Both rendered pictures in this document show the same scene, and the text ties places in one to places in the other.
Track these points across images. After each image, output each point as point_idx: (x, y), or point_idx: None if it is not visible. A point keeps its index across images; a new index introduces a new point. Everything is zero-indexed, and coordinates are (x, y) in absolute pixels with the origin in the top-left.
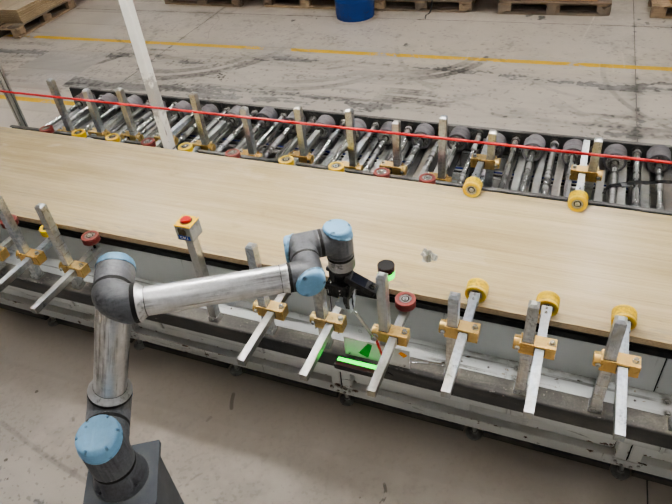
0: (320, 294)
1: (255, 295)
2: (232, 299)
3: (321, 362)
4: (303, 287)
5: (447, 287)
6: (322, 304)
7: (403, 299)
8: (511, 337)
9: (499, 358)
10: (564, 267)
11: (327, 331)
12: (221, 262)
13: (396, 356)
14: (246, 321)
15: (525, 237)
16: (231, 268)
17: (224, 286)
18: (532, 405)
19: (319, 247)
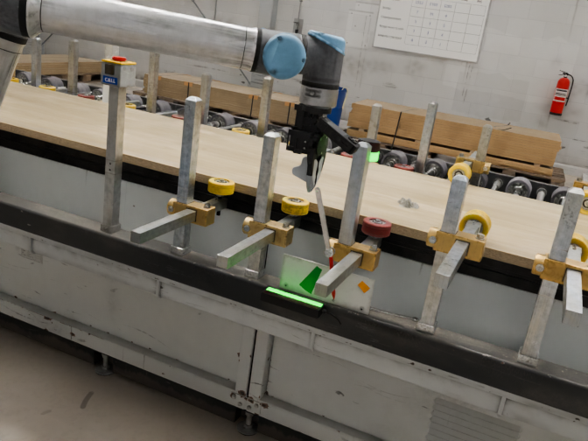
0: (269, 178)
1: (203, 46)
2: (170, 40)
3: (241, 301)
4: (274, 53)
5: (432, 226)
6: (268, 196)
7: (374, 221)
8: (511, 307)
9: None
10: None
11: (265, 234)
12: (138, 175)
13: (353, 290)
14: (150, 240)
15: (527, 216)
16: (149, 185)
17: (164, 16)
18: (577, 307)
19: None
